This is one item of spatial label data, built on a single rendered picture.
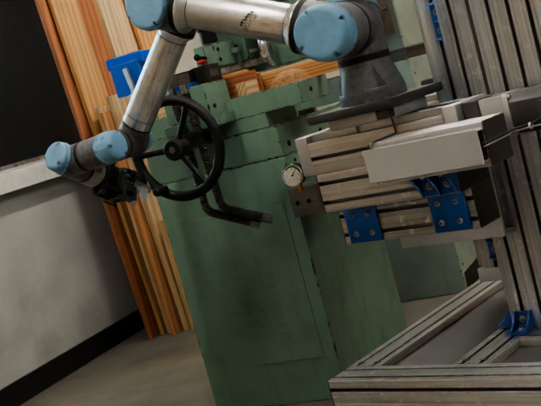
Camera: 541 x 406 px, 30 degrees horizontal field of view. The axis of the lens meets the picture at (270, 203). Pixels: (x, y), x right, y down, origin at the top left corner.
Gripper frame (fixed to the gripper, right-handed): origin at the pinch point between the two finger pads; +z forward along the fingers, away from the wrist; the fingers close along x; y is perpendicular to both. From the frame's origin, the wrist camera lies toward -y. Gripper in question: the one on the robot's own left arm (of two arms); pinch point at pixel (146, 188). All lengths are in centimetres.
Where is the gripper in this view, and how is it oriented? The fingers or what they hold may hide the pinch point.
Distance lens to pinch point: 273.7
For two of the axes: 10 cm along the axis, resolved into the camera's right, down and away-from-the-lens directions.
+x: 8.4, -2.6, -4.8
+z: 5.4, 2.6, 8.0
